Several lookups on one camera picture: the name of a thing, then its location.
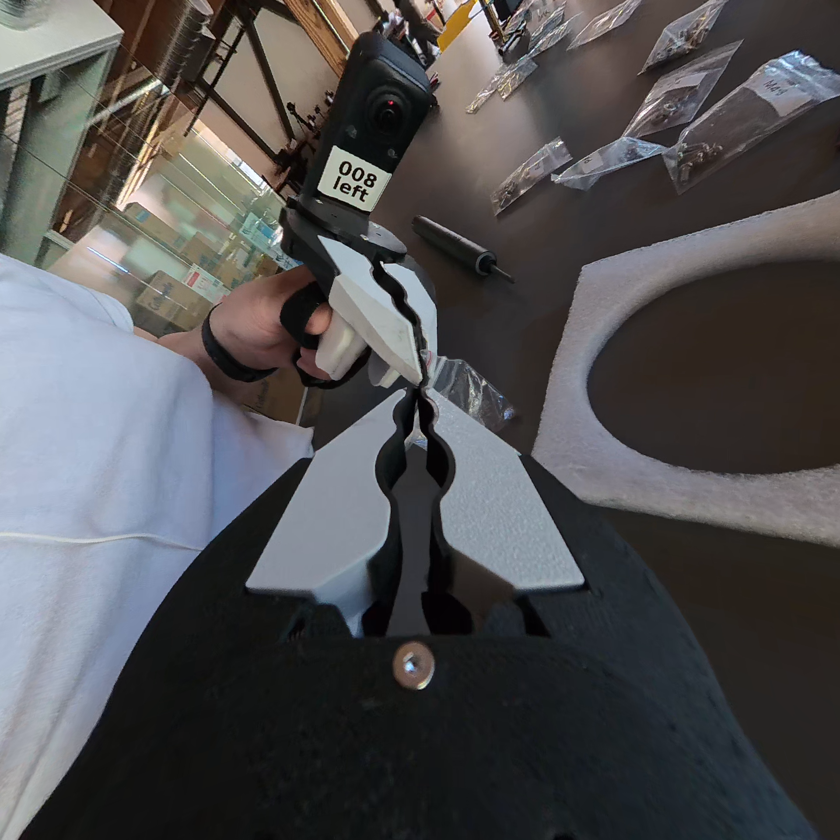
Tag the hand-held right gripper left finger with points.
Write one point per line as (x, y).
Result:
(328, 525)

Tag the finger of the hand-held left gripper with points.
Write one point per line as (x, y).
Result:
(417, 295)
(367, 302)

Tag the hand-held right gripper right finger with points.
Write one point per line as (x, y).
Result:
(499, 525)

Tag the clear screw packet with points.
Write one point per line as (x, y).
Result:
(472, 394)

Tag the dark grey desk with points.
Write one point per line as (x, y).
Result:
(722, 656)

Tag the person's left hand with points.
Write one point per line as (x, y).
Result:
(256, 321)

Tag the black precision screwdriver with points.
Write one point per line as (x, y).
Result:
(453, 239)

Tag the black wristband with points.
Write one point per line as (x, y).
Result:
(220, 361)

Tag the stack of cardboard boxes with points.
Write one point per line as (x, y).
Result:
(170, 295)

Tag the scattered clear screw bags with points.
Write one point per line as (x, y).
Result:
(722, 111)

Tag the white foam frame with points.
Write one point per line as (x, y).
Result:
(571, 426)

